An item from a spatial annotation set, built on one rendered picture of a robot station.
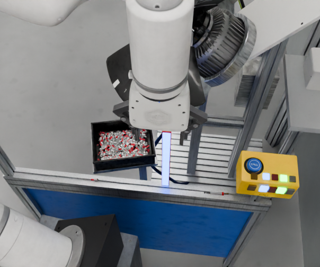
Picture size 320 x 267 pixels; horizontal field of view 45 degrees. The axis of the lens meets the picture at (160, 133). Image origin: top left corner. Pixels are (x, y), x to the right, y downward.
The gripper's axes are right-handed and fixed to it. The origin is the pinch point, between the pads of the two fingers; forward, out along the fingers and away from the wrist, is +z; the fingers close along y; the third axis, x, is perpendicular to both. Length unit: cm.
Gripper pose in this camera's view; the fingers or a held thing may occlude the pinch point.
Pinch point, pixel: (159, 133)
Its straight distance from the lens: 73.6
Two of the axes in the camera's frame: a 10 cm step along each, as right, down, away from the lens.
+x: 1.1, -8.4, 5.3
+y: 9.9, 1.0, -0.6
